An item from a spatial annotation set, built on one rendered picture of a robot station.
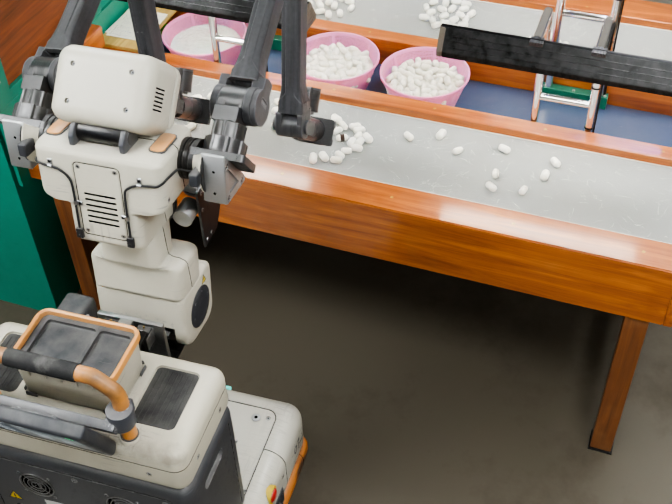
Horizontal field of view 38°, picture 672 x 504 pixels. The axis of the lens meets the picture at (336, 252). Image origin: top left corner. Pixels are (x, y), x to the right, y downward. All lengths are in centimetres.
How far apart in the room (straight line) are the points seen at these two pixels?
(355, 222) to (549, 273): 51
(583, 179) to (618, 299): 35
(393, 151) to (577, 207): 52
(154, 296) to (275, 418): 59
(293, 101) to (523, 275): 73
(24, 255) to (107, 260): 104
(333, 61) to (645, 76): 103
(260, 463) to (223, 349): 70
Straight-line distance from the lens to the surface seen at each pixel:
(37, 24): 294
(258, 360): 312
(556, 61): 244
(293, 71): 224
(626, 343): 260
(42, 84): 214
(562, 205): 254
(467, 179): 258
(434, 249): 249
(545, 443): 295
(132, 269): 219
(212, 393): 204
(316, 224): 257
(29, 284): 333
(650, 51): 317
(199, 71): 299
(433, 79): 295
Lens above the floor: 240
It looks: 44 degrees down
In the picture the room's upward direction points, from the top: 2 degrees counter-clockwise
